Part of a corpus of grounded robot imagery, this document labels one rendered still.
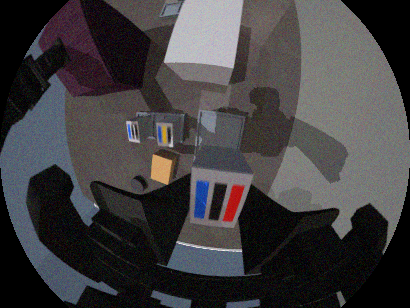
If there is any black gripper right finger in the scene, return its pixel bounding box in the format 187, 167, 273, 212
238, 185, 339, 275

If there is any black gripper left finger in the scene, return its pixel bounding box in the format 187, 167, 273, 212
89, 174, 190, 267

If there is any grey flat panel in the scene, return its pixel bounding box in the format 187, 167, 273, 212
266, 0, 410, 254

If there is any orange rectangular block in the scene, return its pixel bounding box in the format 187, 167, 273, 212
150, 150, 177, 185

